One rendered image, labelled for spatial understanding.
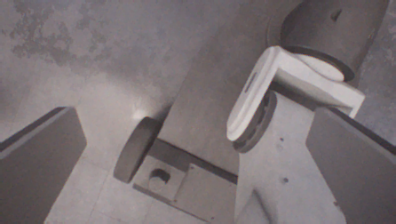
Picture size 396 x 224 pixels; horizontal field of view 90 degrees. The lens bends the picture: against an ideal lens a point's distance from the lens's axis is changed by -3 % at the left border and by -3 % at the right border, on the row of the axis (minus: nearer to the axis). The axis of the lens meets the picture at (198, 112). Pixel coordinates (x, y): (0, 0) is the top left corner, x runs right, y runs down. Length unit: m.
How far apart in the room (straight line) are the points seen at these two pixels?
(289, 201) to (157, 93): 0.54
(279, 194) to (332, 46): 0.26
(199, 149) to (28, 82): 0.63
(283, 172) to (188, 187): 0.32
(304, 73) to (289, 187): 0.21
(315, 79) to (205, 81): 0.25
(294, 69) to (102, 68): 0.59
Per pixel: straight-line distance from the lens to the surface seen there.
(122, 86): 0.74
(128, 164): 0.56
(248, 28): 0.57
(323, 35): 0.43
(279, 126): 0.36
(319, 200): 0.32
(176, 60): 0.71
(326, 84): 0.42
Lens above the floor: 0.70
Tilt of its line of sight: 84 degrees down
